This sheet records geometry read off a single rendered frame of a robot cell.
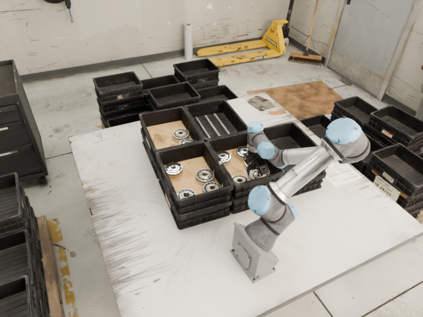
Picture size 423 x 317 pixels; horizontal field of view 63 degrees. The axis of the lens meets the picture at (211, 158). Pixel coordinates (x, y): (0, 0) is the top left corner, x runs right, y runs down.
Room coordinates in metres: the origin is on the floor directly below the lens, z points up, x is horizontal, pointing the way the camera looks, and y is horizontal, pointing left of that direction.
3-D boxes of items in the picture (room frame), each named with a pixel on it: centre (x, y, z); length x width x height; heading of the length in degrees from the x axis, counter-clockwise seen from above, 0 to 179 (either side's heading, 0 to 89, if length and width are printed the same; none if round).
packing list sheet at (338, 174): (1.67, -0.78, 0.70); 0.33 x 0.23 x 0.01; 28
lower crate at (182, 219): (1.33, 0.10, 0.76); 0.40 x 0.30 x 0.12; 24
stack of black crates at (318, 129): (2.57, -1.01, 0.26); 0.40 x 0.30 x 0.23; 28
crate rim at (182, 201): (1.33, 0.10, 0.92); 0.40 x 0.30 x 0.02; 24
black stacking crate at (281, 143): (1.57, -0.45, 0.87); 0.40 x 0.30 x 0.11; 24
